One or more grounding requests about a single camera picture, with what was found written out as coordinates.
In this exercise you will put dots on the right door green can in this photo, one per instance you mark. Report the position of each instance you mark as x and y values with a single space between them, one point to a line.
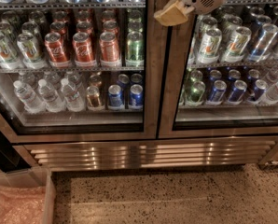
195 93

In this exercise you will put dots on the front middle red cola can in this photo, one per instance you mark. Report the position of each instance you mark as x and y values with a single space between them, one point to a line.
84 54

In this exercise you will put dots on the right door blue can left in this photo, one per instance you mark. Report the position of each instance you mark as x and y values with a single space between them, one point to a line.
216 94

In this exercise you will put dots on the blue pepsi can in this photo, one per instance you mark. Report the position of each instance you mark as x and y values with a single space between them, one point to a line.
136 97
115 96

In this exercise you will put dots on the left water bottle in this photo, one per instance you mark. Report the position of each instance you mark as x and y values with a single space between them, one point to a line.
32 102

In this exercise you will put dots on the clear plastic bin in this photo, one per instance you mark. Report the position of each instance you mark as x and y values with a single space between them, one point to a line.
27 197

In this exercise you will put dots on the gold drink can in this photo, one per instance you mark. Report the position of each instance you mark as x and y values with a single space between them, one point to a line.
94 99

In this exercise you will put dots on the door 7up can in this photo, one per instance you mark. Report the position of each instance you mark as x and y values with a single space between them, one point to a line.
238 40
208 50

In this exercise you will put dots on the right door silver blue can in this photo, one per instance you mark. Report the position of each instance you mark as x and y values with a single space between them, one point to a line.
259 50

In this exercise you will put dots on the glass fridge door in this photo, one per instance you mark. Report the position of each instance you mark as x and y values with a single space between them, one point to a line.
67 17
227 119

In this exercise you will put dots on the right door water bottle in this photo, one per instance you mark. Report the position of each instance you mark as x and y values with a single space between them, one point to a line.
271 95

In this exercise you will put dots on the steel fridge bottom grille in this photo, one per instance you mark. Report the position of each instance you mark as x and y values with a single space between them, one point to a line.
148 154

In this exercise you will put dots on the middle water bottle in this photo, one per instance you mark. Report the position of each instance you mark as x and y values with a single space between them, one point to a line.
54 102

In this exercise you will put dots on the front left 7up can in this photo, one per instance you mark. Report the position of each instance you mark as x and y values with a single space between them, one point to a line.
9 57

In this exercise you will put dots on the left blue pepsi can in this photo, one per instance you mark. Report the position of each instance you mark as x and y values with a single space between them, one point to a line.
115 96

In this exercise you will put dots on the front right red cola can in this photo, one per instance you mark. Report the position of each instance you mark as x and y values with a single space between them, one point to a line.
110 54

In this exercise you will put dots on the right door blue can middle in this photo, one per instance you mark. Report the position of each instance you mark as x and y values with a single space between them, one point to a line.
237 91

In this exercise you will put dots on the right blue pepsi can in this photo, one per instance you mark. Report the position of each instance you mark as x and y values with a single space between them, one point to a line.
136 97

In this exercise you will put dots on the right door left 7up can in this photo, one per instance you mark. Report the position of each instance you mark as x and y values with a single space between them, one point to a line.
208 50

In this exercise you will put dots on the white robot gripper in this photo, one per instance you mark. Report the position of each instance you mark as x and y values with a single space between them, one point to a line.
176 13

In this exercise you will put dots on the front green soda can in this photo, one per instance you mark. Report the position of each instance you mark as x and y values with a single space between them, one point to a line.
134 49

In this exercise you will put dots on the front left red cola can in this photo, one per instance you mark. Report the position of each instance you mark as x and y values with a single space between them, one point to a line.
58 54

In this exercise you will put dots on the red cola can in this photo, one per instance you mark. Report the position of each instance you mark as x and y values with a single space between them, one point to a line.
58 54
84 54
110 54

